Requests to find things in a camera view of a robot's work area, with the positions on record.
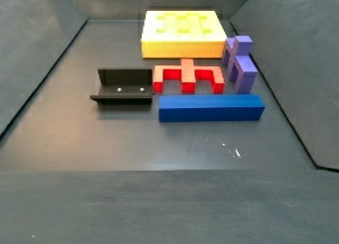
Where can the yellow slotted board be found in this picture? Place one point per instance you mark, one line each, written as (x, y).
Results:
(182, 34)

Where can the blue rectangular block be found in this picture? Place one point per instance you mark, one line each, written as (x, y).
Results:
(214, 107)

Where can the red comb-shaped block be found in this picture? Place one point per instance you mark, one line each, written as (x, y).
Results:
(188, 74)

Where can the purple cross-shaped block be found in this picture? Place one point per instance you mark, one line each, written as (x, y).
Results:
(240, 66)

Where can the black angle bracket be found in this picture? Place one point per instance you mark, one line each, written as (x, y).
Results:
(124, 85)

